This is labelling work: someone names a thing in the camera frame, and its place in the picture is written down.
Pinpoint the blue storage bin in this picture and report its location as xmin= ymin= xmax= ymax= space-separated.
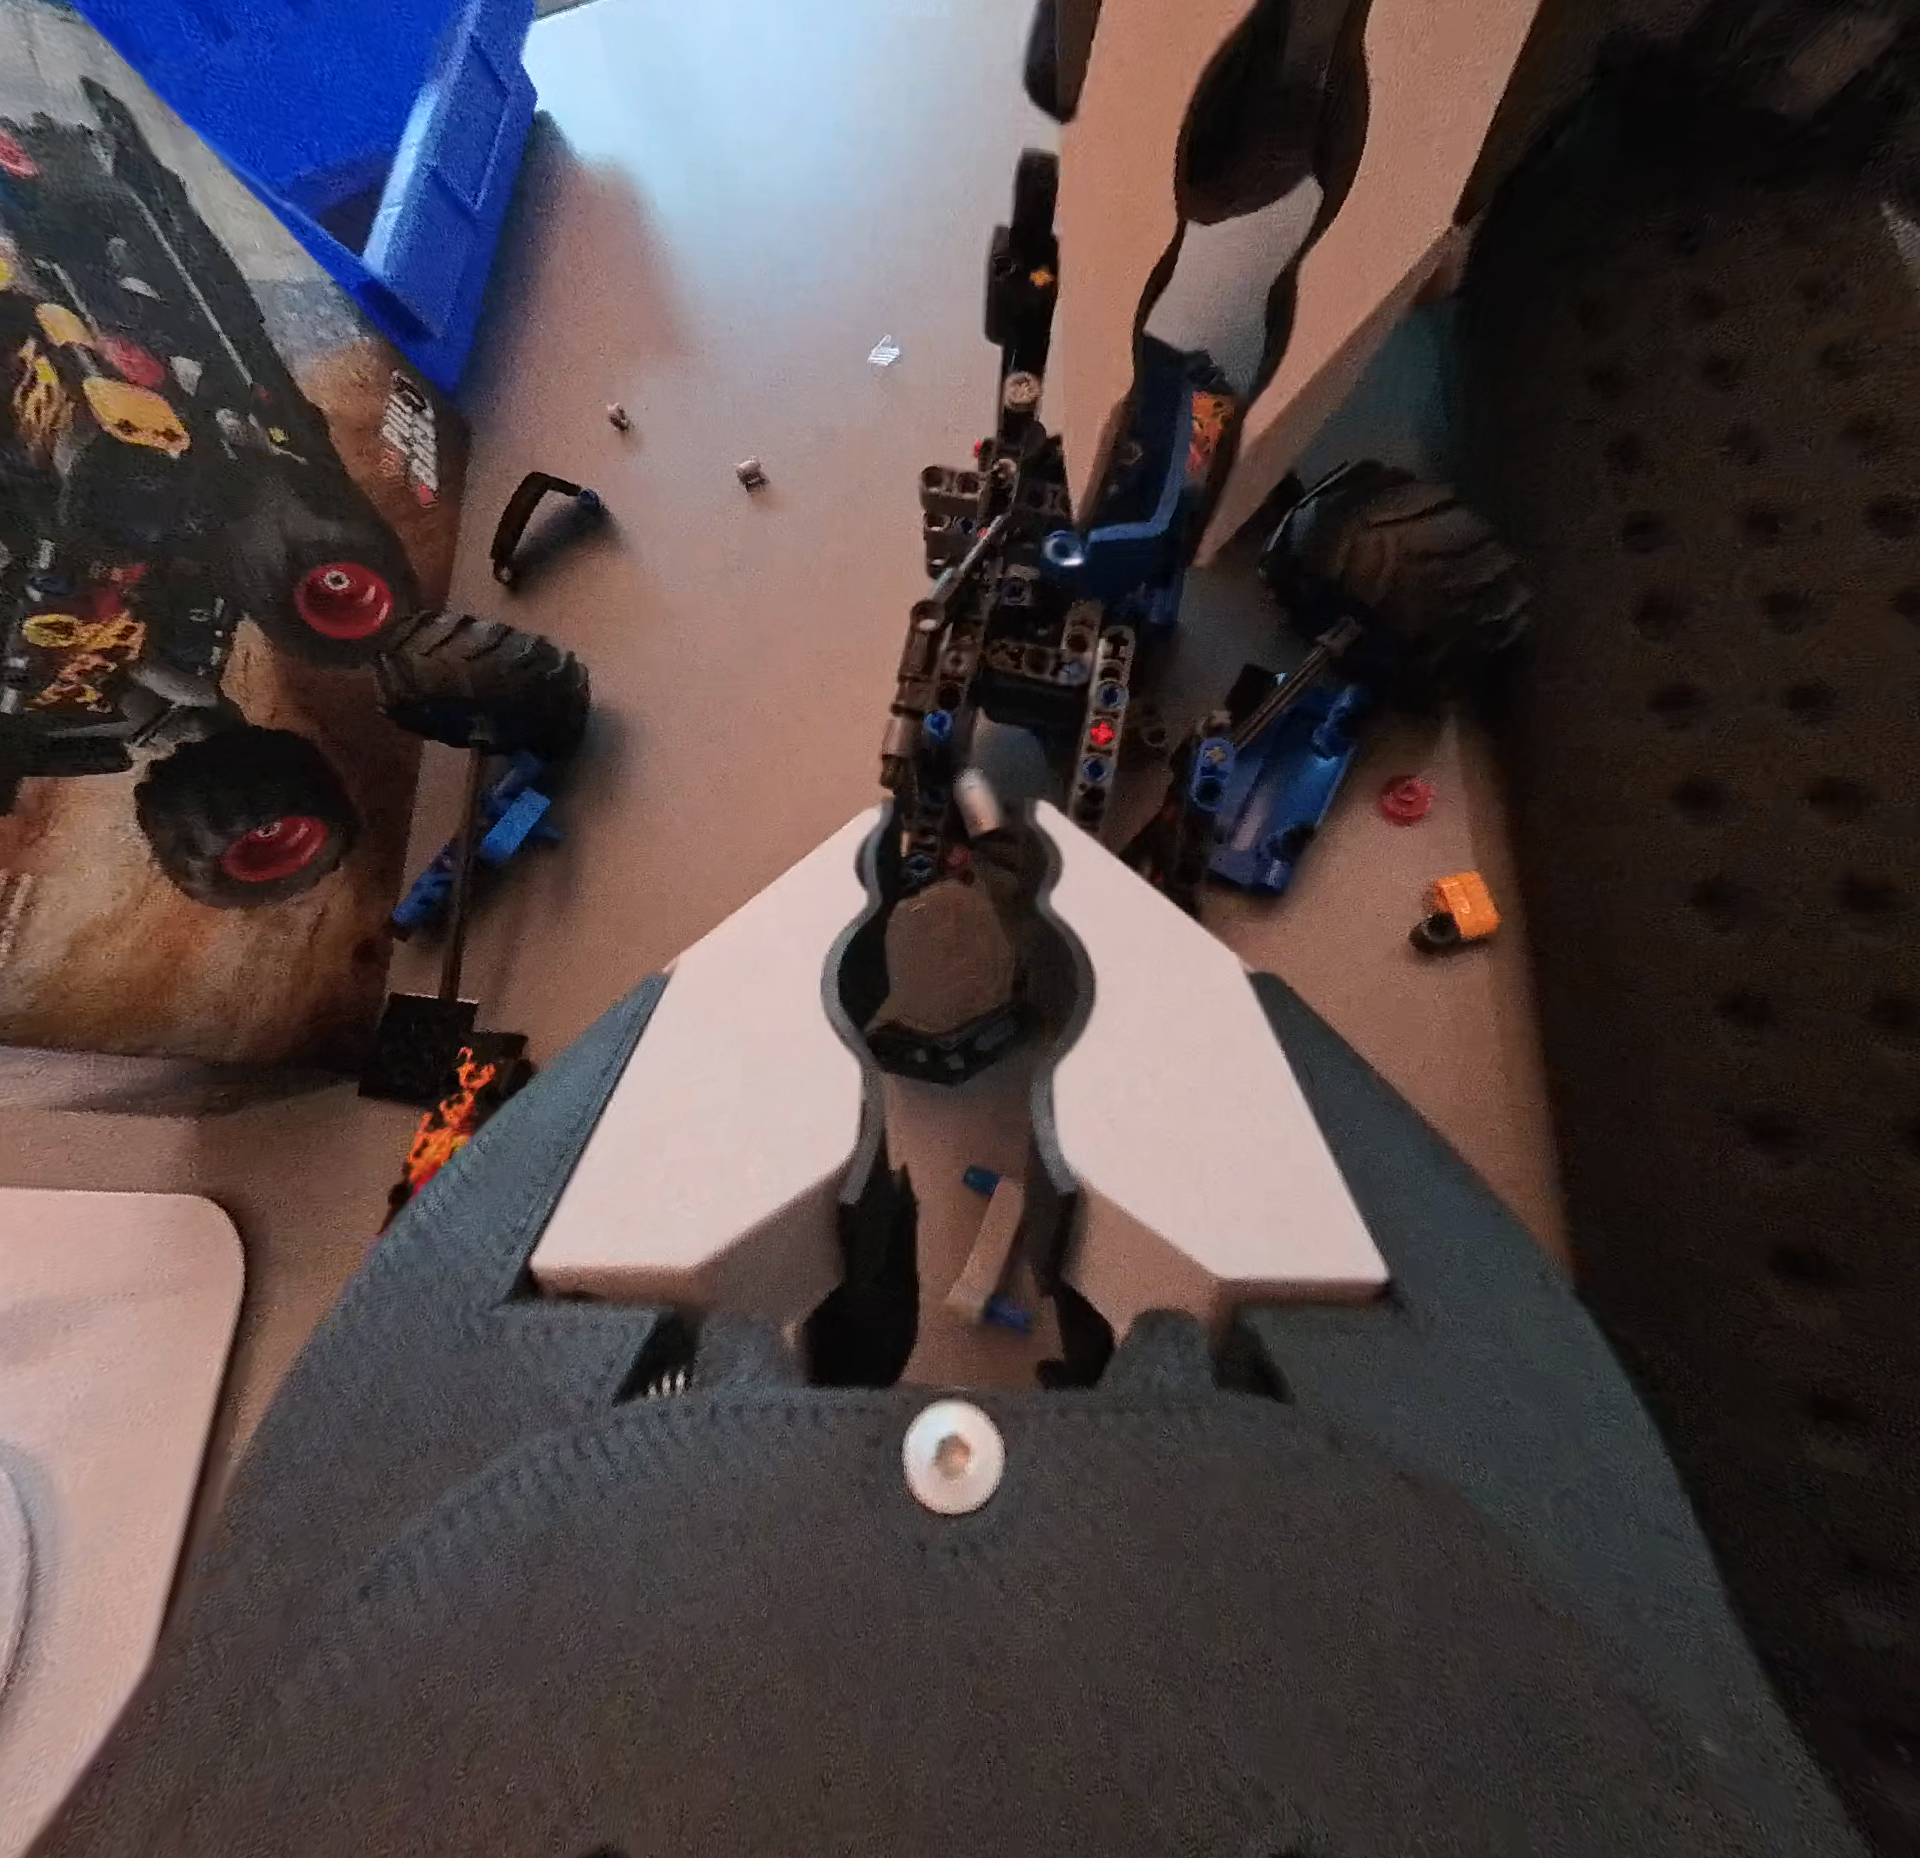
xmin=15 ymin=0 xmax=540 ymax=396

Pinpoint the toy truck chassis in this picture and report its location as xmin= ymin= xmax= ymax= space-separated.
xmin=868 ymin=147 xmax=1250 ymax=1090

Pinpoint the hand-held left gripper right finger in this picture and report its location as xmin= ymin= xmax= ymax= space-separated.
xmin=1030 ymin=801 xmax=1391 ymax=1310

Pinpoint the black square plate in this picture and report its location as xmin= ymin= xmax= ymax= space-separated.
xmin=357 ymin=988 xmax=484 ymax=1106

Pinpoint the toy truck set box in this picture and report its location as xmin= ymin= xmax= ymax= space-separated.
xmin=0 ymin=0 xmax=470 ymax=1065

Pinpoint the black arch piece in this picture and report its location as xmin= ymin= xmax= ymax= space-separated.
xmin=485 ymin=470 xmax=607 ymax=585

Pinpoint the black tyre on axle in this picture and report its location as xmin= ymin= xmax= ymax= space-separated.
xmin=372 ymin=607 xmax=594 ymax=1006
xmin=1201 ymin=459 xmax=1534 ymax=756

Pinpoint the blue body panel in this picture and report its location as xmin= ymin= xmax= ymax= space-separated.
xmin=1169 ymin=670 xmax=1370 ymax=895

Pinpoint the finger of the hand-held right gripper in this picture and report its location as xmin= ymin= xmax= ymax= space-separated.
xmin=1054 ymin=0 xmax=1280 ymax=530
xmin=1198 ymin=0 xmax=1564 ymax=566

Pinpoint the pale beam with blue pins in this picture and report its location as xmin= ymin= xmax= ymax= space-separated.
xmin=940 ymin=1164 xmax=1038 ymax=1327

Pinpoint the orange block with black pin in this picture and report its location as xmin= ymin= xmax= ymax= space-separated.
xmin=1408 ymin=872 xmax=1502 ymax=957

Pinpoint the blue beam piece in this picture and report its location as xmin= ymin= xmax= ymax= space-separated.
xmin=393 ymin=756 xmax=562 ymax=937

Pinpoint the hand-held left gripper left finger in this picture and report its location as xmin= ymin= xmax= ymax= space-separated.
xmin=529 ymin=801 xmax=882 ymax=1307

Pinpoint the black curved flame panel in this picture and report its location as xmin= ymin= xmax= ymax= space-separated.
xmin=393 ymin=1039 xmax=529 ymax=1214

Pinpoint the white document stand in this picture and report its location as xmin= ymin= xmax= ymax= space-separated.
xmin=0 ymin=1188 xmax=245 ymax=1858

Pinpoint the grey desk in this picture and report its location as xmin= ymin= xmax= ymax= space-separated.
xmin=0 ymin=0 xmax=1576 ymax=1439

